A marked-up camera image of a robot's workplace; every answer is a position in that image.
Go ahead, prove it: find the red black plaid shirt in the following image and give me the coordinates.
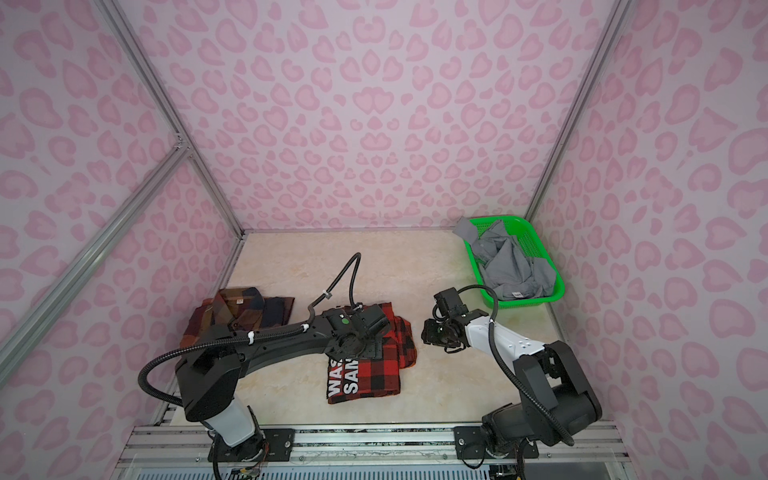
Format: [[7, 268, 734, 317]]
[[326, 302, 417, 405]]

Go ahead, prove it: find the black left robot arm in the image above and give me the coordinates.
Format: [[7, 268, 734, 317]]
[[175, 306, 390, 463]]

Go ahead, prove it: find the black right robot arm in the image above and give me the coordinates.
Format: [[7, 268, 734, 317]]
[[421, 285, 603, 460]]

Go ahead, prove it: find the grey shirt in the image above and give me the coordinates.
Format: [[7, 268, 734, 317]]
[[452, 217, 558, 301]]

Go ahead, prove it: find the folded brown plaid shirt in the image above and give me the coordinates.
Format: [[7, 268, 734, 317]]
[[180, 287, 295, 348]]

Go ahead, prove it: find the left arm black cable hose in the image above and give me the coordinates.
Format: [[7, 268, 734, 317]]
[[137, 252, 363, 409]]

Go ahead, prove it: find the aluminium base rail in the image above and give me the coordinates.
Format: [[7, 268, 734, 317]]
[[112, 421, 637, 479]]

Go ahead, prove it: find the aluminium frame diagonal bar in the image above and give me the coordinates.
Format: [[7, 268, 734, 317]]
[[1, 142, 189, 385]]

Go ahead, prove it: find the left corner aluminium post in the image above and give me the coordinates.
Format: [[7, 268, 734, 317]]
[[94, 0, 246, 239]]

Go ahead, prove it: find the corner aluminium post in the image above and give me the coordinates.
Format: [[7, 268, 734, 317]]
[[524, 0, 637, 223], [94, 0, 246, 239]]

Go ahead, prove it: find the right corner aluminium post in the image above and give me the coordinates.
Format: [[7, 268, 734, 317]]
[[524, 0, 637, 223]]

